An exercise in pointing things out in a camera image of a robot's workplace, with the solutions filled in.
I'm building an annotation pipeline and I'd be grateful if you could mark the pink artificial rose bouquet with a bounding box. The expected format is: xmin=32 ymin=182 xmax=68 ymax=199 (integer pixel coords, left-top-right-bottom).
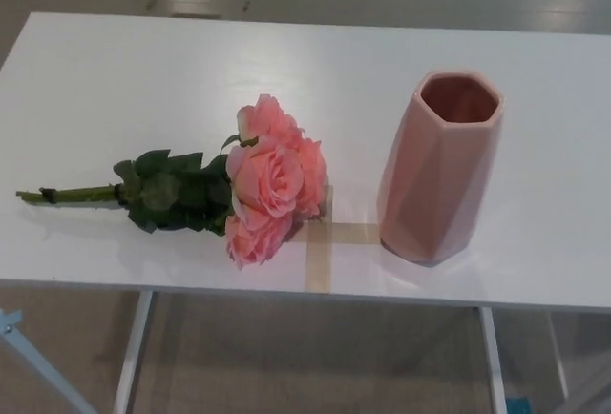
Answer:
xmin=15 ymin=93 xmax=329 ymax=271

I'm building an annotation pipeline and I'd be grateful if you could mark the pink faceted ceramic vase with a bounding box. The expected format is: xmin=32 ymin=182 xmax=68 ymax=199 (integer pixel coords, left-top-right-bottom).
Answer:
xmin=376 ymin=70 xmax=506 ymax=265

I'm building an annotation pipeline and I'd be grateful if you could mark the notched tan masking tape strip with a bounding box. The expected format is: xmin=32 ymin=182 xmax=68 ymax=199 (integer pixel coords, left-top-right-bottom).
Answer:
xmin=285 ymin=222 xmax=381 ymax=246

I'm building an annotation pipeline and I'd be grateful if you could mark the long tan masking tape strip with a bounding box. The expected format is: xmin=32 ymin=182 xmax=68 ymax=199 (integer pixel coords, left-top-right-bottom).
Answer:
xmin=302 ymin=184 xmax=334 ymax=294

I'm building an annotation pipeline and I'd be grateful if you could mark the white table leg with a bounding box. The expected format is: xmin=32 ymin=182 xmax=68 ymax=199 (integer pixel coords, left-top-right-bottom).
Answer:
xmin=478 ymin=307 xmax=507 ymax=414
xmin=117 ymin=289 xmax=158 ymax=414

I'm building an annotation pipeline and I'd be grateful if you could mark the thin grey table leg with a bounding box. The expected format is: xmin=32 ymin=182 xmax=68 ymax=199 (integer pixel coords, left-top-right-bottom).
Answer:
xmin=548 ymin=311 xmax=572 ymax=399

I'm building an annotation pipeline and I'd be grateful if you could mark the light blue metal stand frame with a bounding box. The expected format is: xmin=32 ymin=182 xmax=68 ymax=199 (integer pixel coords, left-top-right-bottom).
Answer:
xmin=0 ymin=308 xmax=90 ymax=414

